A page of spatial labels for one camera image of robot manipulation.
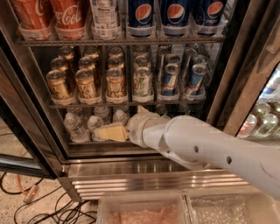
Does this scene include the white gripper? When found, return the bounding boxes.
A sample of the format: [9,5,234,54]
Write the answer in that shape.
[94,105,159,148]

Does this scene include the orange can column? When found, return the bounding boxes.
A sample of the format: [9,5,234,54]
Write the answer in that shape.
[79,56,95,73]
[108,56,125,71]
[75,68,97,99]
[106,68,126,98]

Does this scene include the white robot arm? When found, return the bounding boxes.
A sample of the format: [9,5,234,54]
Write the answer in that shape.
[94,112,280,200]

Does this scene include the green white soda can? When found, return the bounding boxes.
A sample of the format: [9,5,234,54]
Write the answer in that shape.
[133,67,152,97]

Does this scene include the blue energy can front left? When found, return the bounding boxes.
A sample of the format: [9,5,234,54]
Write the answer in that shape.
[161,63,180,96]

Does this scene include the blue energy can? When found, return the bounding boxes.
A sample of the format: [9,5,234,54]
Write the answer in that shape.
[161,63,180,96]
[186,64,207,95]

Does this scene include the stainless steel fridge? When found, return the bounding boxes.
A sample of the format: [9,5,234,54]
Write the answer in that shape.
[0,0,280,202]

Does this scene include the orange can front left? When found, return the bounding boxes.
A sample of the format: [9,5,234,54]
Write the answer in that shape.
[46,70,71,100]

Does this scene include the orange can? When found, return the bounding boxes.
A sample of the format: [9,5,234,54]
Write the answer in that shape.
[51,57,69,77]
[46,70,71,100]

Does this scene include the blue energy can front right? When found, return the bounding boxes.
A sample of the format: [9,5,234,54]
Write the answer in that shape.
[186,64,207,95]

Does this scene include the orange can middle left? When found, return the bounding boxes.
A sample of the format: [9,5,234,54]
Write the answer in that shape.
[51,57,69,77]

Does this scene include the blue pepsi can left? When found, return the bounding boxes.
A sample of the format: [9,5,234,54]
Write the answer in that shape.
[128,0,154,38]

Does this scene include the blue pepsi can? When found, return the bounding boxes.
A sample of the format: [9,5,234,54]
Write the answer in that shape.
[194,0,227,36]
[128,0,154,38]
[160,0,190,37]

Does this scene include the blue pepsi can middle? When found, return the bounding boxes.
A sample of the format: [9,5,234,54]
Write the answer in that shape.
[160,0,190,37]

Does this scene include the blue pepsi can right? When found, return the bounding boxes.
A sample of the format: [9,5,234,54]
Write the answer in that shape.
[194,0,227,36]

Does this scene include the water bottle front right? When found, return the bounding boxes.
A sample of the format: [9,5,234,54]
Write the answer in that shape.
[113,109,129,125]

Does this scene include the water bottle front left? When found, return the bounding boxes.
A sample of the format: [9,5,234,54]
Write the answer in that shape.
[64,113,89,144]

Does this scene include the clear bin pink contents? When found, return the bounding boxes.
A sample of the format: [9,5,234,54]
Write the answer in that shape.
[97,190,190,224]

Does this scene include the white label bottle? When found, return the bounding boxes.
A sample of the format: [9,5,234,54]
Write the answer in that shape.
[90,0,121,39]

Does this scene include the clear bin right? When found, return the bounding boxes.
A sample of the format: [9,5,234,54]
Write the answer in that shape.
[186,185,280,224]

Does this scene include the red cola bottle right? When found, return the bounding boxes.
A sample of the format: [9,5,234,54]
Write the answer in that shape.
[50,0,87,40]

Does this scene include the red cola bottle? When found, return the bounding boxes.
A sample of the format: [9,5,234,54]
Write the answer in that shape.
[50,0,87,40]
[11,0,53,30]

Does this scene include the red cola bottle left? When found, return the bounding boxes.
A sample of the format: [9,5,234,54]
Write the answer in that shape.
[11,0,53,30]

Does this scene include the black floor cables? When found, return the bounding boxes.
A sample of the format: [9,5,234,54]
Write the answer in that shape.
[0,171,99,224]

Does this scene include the orange cable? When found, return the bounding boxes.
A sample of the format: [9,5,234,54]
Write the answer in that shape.
[16,173,39,204]

